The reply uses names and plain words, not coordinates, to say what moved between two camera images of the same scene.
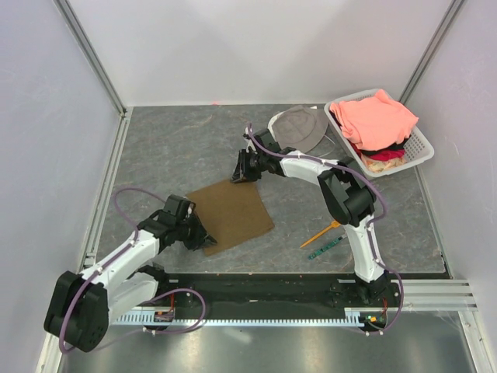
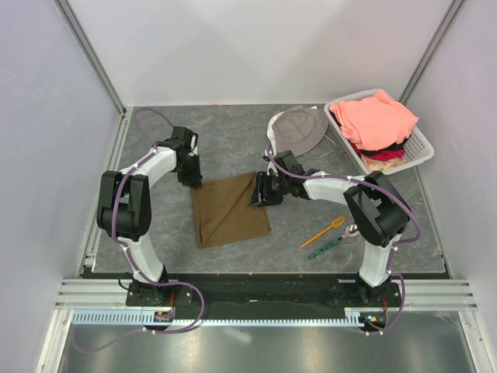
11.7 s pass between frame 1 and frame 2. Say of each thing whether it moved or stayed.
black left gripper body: moved
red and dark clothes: stayed
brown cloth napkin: stayed
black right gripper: moved
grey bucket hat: stayed
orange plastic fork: stayed
